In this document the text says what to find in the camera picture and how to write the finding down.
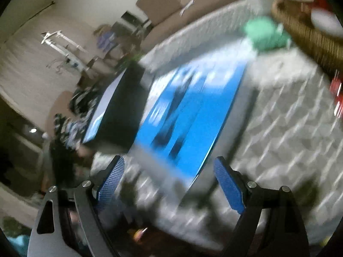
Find grey patterned rug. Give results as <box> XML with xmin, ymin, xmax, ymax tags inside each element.
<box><xmin>90</xmin><ymin>0</ymin><xmax>343</xmax><ymax>249</ymax></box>

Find white papers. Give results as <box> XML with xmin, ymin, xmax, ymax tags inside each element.
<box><xmin>179</xmin><ymin>0</ymin><xmax>197</xmax><ymax>16</ymax></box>

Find green cloth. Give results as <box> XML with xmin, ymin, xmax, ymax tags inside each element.
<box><xmin>243</xmin><ymin>15</ymin><xmax>292</xmax><ymax>51</ymax></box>

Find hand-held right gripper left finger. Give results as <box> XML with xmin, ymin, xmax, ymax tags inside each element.
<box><xmin>27</xmin><ymin>155</ymin><xmax>126</xmax><ymax>257</ymax></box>

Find wicker basket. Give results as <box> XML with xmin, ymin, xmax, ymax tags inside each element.
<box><xmin>271</xmin><ymin>0</ymin><xmax>343</xmax><ymax>73</ymax></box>

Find white plate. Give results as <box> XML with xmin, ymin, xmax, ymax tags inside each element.
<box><xmin>310</xmin><ymin>7</ymin><xmax>341</xmax><ymax>36</ymax></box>

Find brown corner sofa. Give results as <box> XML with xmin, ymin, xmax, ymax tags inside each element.
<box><xmin>135</xmin><ymin>0</ymin><xmax>243</xmax><ymax>49</ymax></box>

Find grey box with blue print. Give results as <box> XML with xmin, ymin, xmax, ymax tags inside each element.
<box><xmin>128</xmin><ymin>56</ymin><xmax>256</xmax><ymax>191</ymax></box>

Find white pole stand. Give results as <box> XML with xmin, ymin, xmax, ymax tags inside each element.
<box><xmin>40</xmin><ymin>30</ymin><xmax>89</xmax><ymax>68</ymax></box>

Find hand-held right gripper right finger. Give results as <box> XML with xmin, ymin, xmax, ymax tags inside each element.
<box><xmin>213</xmin><ymin>155</ymin><xmax>309</xmax><ymax>257</ymax></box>

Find pile of folded clothes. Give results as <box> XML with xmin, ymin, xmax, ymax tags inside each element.
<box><xmin>53</xmin><ymin>85</ymin><xmax>105</xmax><ymax>151</ymax></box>

